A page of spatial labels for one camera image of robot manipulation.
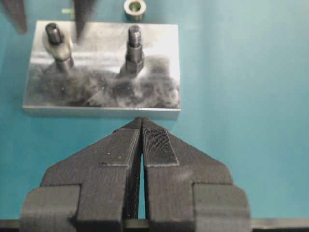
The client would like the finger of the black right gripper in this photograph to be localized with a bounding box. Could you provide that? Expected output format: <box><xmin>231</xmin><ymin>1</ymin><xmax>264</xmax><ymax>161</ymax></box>
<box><xmin>73</xmin><ymin>0</ymin><xmax>97</xmax><ymax>41</ymax></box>
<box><xmin>0</xmin><ymin>0</ymin><xmax>27</xmax><ymax>34</ymax></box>

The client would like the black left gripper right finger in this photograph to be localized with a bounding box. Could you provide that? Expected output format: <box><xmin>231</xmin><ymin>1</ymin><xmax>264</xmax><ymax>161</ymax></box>
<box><xmin>142</xmin><ymin>119</ymin><xmax>250</xmax><ymax>232</ymax></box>

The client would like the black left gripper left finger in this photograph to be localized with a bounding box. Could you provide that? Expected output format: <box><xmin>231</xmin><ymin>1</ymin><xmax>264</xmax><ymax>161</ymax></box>
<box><xmin>20</xmin><ymin>118</ymin><xmax>141</xmax><ymax>232</ymax></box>

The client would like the silver metal washer bushing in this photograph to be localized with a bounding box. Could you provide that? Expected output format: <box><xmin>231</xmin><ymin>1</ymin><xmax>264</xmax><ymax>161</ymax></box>
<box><xmin>124</xmin><ymin>0</ymin><xmax>145</xmax><ymax>22</ymax></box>

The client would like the threaded steel shaft far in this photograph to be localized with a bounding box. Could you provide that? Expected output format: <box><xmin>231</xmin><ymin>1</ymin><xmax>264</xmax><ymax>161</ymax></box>
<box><xmin>42</xmin><ymin>22</ymin><xmax>74</xmax><ymax>73</ymax></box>

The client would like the threaded steel shaft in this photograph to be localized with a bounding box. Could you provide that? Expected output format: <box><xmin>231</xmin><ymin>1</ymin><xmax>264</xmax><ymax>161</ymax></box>
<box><xmin>42</xmin><ymin>22</ymin><xmax>74</xmax><ymax>73</ymax></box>
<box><xmin>117</xmin><ymin>25</ymin><xmax>144</xmax><ymax>79</ymax></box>

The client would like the threaded steel shaft near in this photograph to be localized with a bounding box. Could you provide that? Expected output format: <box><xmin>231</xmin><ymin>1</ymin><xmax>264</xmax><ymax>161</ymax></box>
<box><xmin>117</xmin><ymin>25</ymin><xmax>144</xmax><ymax>79</ymax></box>

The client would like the grey metal base block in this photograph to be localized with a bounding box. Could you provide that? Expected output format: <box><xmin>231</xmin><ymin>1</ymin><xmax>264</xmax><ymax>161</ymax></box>
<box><xmin>23</xmin><ymin>21</ymin><xmax>181</xmax><ymax>118</ymax></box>

